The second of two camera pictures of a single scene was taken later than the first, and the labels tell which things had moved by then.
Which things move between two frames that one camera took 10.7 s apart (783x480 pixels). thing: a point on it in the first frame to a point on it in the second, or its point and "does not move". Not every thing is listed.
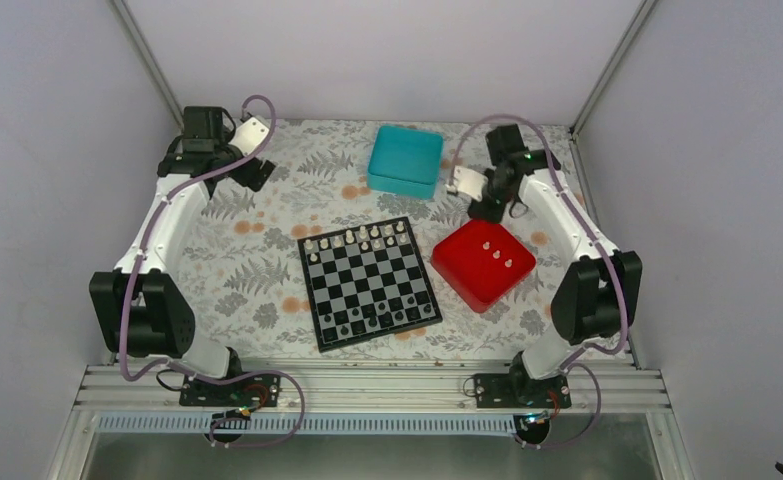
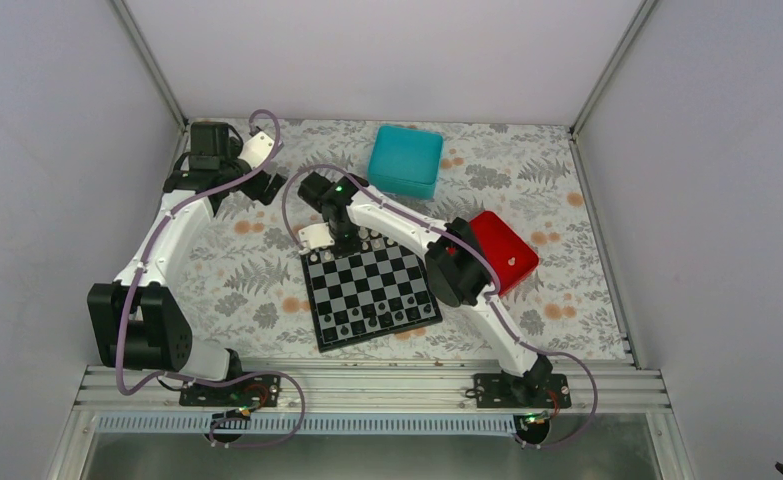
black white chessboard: [365, 283] does not move
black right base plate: [520, 391] does not move
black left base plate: [256, 390] does not move
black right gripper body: [495, 212] to [353, 241]
